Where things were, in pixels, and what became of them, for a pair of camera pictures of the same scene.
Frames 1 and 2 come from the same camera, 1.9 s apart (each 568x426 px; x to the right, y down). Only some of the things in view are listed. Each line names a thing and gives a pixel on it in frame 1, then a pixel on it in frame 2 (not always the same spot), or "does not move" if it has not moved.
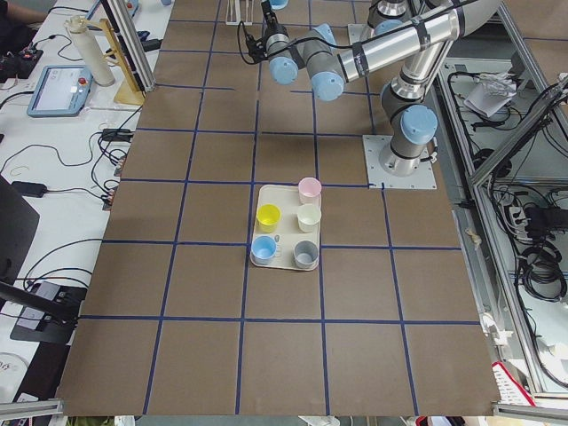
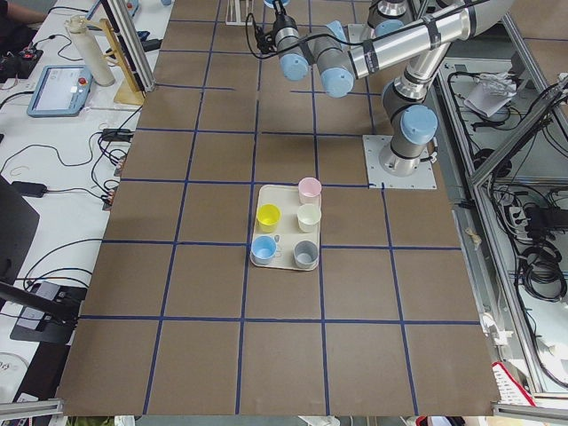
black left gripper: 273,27 → 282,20
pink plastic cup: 310,191 does not move
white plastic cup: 308,217 does not move
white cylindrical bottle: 96,64 does not move
